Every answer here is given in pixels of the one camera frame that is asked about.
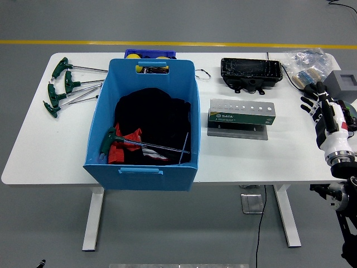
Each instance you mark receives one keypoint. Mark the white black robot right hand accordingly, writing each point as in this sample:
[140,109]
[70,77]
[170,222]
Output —
[334,134]

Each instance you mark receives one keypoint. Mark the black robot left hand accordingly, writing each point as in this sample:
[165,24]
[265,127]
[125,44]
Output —
[41,264]

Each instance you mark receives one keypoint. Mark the metal hex key stand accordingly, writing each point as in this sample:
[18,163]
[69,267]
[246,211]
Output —
[240,117]

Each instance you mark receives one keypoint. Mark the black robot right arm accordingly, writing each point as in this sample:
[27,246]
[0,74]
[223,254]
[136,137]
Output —
[344,167]

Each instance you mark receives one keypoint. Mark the grey square box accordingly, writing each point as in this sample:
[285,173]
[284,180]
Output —
[333,81]

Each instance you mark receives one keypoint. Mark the large blue plastic box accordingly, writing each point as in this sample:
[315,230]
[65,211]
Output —
[139,181]

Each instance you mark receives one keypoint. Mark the dark electronic parts pile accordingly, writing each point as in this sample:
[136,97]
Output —
[353,118]

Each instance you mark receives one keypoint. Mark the black power adapter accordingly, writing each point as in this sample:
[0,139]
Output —
[309,88]

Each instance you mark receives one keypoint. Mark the taped resistor bundle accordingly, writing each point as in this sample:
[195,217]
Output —
[304,78]

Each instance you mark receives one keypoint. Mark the white table leg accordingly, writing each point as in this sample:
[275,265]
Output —
[93,223]
[288,223]

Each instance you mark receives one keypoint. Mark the clear plastic bag of resistors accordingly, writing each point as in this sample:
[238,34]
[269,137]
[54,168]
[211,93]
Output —
[304,56]

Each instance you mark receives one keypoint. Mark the black plastic tray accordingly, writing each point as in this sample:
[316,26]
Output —
[251,68]

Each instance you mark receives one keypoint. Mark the silver floor plate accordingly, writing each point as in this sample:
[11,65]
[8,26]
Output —
[252,203]

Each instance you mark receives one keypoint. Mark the red cloth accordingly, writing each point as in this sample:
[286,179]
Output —
[117,155]

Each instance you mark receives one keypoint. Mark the white cloth tag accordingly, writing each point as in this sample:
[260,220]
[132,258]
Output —
[154,155]

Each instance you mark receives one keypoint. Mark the black cloth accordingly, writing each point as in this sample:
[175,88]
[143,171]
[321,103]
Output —
[153,117]

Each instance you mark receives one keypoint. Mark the yellow ball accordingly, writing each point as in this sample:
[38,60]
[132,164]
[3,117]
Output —
[139,69]
[133,56]
[161,57]

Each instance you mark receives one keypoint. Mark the dark brown glossy item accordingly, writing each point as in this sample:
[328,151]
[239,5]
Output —
[156,71]

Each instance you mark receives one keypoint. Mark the small dark blue bin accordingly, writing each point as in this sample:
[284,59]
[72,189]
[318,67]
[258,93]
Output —
[150,52]

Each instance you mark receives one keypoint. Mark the yellow floor tape line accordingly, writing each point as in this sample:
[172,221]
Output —
[83,42]

